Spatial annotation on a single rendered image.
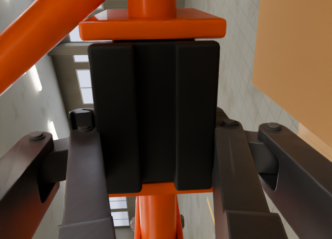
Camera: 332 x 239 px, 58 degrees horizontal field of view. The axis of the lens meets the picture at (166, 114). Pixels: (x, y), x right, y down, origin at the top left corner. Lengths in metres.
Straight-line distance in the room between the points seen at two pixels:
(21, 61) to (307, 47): 0.21
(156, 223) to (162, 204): 0.01
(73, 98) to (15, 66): 10.43
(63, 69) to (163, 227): 9.86
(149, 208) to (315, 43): 0.18
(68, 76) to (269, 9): 9.84
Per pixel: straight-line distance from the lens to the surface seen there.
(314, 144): 1.08
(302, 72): 0.28
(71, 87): 10.34
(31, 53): 0.17
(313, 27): 0.27
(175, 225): 0.19
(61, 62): 9.90
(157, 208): 0.17
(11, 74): 0.17
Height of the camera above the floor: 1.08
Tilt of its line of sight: 3 degrees down
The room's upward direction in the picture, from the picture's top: 92 degrees counter-clockwise
